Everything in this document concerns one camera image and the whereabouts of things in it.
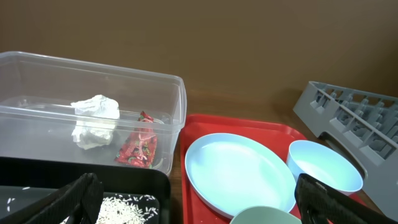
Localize white napkin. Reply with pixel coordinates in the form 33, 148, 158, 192
71, 95, 120, 150

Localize food scraps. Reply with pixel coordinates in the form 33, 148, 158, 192
1, 186, 160, 224

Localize black tray bin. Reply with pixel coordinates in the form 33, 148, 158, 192
1, 157, 171, 224

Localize clear plastic bin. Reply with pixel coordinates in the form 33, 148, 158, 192
1, 52, 187, 174

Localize grey dishwasher rack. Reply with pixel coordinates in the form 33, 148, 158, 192
294, 82, 397, 220

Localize green bowl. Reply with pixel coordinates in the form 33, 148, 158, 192
230, 206, 302, 224

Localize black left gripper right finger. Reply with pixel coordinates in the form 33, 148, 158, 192
295, 173, 397, 224

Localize red serving tray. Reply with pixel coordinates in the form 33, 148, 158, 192
180, 114, 306, 224

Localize red snack wrapper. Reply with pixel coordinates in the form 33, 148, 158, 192
114, 128, 157, 169

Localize light blue bowl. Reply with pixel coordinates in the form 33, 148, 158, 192
286, 140, 363, 195

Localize light blue plate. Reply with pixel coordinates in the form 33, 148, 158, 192
184, 133, 296, 218

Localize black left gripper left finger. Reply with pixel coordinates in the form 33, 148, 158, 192
1, 173, 104, 224

